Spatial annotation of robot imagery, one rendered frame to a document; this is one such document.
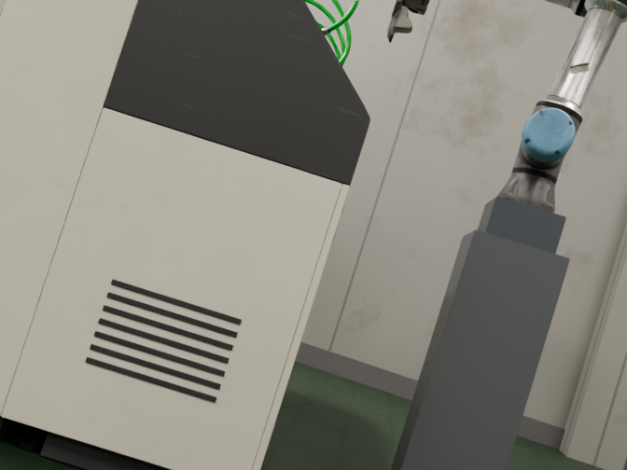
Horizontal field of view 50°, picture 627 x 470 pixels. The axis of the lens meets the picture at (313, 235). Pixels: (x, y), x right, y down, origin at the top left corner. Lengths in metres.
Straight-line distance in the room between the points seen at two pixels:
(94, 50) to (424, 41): 2.93
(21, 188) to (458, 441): 1.18
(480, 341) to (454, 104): 2.65
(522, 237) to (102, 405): 1.07
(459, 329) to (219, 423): 0.62
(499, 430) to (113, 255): 1.00
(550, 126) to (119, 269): 1.05
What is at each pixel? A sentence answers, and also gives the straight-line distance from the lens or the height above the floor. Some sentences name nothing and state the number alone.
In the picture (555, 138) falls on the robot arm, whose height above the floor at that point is 1.05.
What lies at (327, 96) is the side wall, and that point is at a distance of 1.56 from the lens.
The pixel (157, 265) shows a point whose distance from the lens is 1.55.
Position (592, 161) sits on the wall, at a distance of 4.30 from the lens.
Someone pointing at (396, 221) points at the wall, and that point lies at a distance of 4.07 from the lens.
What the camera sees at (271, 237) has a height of 0.63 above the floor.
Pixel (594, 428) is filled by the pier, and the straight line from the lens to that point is 4.14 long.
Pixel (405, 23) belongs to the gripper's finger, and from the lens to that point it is 1.90.
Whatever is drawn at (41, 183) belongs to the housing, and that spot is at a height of 0.59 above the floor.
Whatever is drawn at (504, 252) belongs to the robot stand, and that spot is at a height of 0.77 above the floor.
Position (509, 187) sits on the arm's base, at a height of 0.94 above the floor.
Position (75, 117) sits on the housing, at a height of 0.75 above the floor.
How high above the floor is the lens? 0.61
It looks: 2 degrees up
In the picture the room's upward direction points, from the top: 18 degrees clockwise
